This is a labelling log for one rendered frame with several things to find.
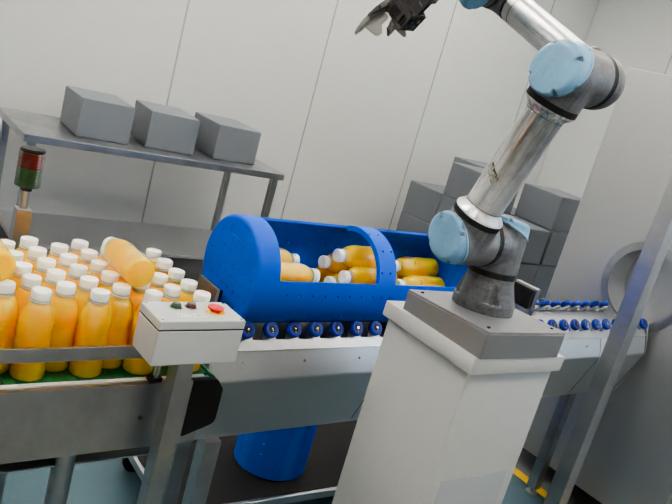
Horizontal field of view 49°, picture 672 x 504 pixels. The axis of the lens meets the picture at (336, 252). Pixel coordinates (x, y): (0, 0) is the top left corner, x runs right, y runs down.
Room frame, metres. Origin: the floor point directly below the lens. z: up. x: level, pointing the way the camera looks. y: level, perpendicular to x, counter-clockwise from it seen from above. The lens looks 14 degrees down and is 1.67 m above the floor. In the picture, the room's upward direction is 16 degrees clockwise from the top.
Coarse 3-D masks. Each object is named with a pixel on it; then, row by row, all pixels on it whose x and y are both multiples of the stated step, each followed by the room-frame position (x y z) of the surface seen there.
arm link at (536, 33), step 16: (496, 0) 1.85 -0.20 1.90; (512, 0) 1.84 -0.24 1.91; (528, 0) 1.83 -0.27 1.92; (512, 16) 1.83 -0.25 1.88; (528, 16) 1.79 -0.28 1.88; (544, 16) 1.78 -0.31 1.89; (528, 32) 1.78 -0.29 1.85; (544, 32) 1.74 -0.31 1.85; (560, 32) 1.73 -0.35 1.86; (624, 80) 1.58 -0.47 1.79
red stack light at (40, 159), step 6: (18, 156) 1.81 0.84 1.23; (24, 156) 1.80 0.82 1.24; (30, 156) 1.80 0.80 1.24; (36, 156) 1.81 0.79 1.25; (42, 156) 1.83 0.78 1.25; (18, 162) 1.81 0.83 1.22; (24, 162) 1.80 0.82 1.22; (30, 162) 1.80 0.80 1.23; (36, 162) 1.81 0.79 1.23; (42, 162) 1.83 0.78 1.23; (30, 168) 1.81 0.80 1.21; (36, 168) 1.82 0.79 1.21; (42, 168) 1.83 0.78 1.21
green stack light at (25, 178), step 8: (16, 168) 1.82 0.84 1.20; (24, 168) 1.81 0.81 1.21; (16, 176) 1.81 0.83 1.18; (24, 176) 1.80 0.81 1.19; (32, 176) 1.81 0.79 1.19; (40, 176) 1.83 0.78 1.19; (16, 184) 1.81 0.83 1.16; (24, 184) 1.80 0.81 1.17; (32, 184) 1.81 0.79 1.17; (40, 184) 1.84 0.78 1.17
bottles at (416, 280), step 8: (320, 272) 2.14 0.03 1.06; (328, 272) 2.15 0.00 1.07; (320, 280) 2.14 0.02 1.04; (328, 280) 2.07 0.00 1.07; (336, 280) 2.07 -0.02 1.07; (400, 280) 2.25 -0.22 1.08; (408, 280) 2.27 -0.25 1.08; (416, 280) 2.27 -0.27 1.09; (424, 280) 2.30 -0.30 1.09; (432, 280) 2.32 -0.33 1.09; (440, 280) 2.35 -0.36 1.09
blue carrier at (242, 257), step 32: (224, 224) 1.89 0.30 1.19; (256, 224) 1.82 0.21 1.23; (288, 224) 2.03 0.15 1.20; (320, 224) 2.08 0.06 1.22; (224, 256) 1.87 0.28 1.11; (256, 256) 1.76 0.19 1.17; (384, 256) 2.04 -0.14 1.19; (416, 256) 2.47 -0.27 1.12; (224, 288) 1.84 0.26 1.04; (256, 288) 1.74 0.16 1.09; (288, 288) 1.80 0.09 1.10; (320, 288) 1.86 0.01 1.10; (352, 288) 1.94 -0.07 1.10; (384, 288) 2.01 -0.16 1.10; (416, 288) 2.10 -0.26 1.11; (448, 288) 2.19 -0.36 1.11; (256, 320) 1.81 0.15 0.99; (288, 320) 1.88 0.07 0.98; (320, 320) 1.95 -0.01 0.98; (352, 320) 2.03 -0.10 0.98; (384, 320) 2.12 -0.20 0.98
